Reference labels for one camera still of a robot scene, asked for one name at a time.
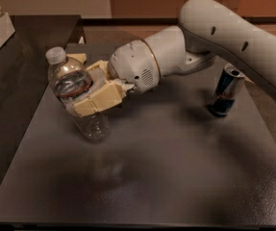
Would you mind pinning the clear plastic water bottle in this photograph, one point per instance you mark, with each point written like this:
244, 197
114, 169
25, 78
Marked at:
71, 82

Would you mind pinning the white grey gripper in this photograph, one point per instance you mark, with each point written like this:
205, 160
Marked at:
134, 66

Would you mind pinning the dark wooden side table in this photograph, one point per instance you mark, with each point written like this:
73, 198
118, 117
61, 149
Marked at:
23, 73

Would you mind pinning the blue silver energy drink can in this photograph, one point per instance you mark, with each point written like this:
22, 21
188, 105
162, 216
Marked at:
230, 83

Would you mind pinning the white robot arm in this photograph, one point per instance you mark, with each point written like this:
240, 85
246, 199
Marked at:
205, 30

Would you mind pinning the yellow sponge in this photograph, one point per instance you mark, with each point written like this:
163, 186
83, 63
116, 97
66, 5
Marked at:
78, 57

